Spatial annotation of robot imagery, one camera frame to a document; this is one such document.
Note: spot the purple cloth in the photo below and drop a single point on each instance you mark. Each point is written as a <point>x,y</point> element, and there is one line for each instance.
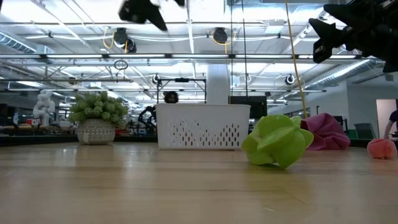
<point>329,133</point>

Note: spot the green potted plant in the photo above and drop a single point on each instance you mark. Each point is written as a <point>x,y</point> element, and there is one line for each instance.
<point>96,132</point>

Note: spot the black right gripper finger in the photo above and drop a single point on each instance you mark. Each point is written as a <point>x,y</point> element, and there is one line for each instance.
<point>326,35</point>
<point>343,14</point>

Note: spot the white column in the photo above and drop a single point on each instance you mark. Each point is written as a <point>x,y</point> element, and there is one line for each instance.
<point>217,84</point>

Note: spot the green star fruit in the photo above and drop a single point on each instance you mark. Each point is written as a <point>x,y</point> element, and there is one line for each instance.
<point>276,140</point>

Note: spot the person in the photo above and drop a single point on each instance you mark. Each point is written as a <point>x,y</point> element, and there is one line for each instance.
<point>394,116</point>
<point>171,97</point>

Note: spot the pink ball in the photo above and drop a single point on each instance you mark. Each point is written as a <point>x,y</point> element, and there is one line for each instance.
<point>382,148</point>

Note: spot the black stand frame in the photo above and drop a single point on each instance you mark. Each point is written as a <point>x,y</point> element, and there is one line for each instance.
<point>182,80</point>

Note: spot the white perforated plastic basket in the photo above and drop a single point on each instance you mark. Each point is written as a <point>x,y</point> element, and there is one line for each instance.
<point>202,115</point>

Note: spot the black background robot arm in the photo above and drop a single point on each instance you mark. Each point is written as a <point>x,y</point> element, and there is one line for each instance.
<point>146,116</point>

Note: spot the green panel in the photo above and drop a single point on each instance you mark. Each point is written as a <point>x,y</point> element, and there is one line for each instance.
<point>351,134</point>

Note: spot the black metal table frame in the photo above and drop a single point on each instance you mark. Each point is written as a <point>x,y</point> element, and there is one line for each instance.
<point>31,140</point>

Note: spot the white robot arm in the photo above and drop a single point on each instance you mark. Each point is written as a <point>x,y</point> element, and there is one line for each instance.
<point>43,107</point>

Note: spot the dark grey chair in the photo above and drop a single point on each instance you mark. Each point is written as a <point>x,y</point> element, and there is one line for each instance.
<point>364,130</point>

